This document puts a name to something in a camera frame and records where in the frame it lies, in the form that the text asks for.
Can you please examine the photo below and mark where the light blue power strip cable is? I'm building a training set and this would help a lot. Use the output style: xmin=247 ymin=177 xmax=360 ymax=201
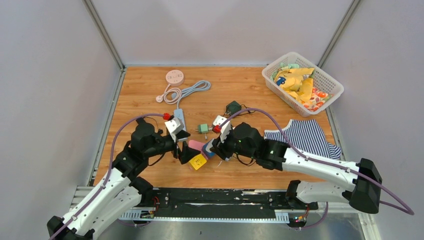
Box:
xmin=170 ymin=80 xmax=212 ymax=110

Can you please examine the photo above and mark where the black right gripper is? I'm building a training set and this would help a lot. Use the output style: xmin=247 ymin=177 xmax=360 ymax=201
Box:
xmin=210 ymin=128 xmax=257 ymax=160

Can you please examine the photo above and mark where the blue striped shirt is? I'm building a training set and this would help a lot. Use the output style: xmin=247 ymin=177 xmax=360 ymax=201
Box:
xmin=282 ymin=119 xmax=342 ymax=160

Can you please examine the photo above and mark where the blue cube power socket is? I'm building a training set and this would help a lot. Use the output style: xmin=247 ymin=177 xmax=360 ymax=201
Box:
xmin=201 ymin=140 xmax=216 ymax=160

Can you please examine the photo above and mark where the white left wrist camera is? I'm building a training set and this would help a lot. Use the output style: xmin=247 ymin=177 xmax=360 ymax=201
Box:
xmin=165 ymin=117 xmax=185 ymax=135

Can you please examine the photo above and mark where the white plastic basket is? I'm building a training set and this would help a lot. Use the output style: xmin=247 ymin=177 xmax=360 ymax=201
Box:
xmin=262 ymin=51 xmax=344 ymax=117

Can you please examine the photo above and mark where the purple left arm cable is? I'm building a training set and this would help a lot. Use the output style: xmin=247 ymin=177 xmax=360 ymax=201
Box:
xmin=49 ymin=113 xmax=168 ymax=240

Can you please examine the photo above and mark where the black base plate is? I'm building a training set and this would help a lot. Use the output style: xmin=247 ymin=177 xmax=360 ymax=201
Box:
xmin=120 ymin=188 xmax=319 ymax=221

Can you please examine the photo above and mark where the pink triangular power socket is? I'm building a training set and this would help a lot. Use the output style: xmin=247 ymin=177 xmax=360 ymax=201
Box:
xmin=188 ymin=140 xmax=205 ymax=151

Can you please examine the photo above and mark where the short white USB cable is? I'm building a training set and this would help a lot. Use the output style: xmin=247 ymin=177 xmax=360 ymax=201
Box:
xmin=204 ymin=123 xmax=216 ymax=141

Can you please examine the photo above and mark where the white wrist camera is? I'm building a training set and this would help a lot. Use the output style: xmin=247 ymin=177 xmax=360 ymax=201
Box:
xmin=212 ymin=115 xmax=232 ymax=143
xmin=165 ymin=117 xmax=185 ymax=135

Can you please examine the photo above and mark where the dark green cube socket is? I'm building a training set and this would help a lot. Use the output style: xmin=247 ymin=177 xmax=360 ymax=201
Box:
xmin=224 ymin=100 xmax=242 ymax=116

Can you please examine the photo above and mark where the light blue power strip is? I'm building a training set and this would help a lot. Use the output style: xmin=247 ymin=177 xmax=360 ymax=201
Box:
xmin=173 ymin=108 xmax=187 ymax=131

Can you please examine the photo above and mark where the yellow cloth in basket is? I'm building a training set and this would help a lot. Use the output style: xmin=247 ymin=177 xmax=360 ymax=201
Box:
xmin=271 ymin=66 xmax=315 ymax=104

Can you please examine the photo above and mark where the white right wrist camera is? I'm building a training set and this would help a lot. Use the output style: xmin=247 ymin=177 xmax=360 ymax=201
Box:
xmin=212 ymin=115 xmax=232 ymax=143

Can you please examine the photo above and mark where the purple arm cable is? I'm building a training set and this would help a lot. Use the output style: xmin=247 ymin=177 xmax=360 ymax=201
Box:
xmin=49 ymin=113 xmax=168 ymax=240
xmin=216 ymin=107 xmax=415 ymax=216

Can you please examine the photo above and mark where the green USB charger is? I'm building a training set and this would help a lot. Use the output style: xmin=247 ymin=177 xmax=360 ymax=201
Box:
xmin=197 ymin=123 xmax=210 ymax=134

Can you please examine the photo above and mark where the yellow cube power socket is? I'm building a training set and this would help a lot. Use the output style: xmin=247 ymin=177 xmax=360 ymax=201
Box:
xmin=188 ymin=153 xmax=207 ymax=171

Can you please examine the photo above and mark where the floral cloth in basket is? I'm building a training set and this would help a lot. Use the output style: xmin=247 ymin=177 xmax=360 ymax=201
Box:
xmin=300 ymin=87 xmax=334 ymax=112

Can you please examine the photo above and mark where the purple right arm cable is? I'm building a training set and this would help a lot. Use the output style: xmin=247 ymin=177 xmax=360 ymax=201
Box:
xmin=216 ymin=107 xmax=415 ymax=216

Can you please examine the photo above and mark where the round pink power socket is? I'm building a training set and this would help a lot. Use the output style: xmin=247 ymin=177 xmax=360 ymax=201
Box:
xmin=165 ymin=69 xmax=185 ymax=87

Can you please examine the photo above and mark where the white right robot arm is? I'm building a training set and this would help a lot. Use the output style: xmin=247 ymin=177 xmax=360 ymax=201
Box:
xmin=210 ymin=122 xmax=382 ymax=214

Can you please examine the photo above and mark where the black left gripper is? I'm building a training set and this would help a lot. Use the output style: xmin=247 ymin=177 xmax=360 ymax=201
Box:
xmin=144 ymin=129 xmax=201 ymax=164

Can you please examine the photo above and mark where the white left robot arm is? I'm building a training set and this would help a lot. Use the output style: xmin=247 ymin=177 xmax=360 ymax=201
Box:
xmin=47 ymin=113 xmax=200 ymax=240

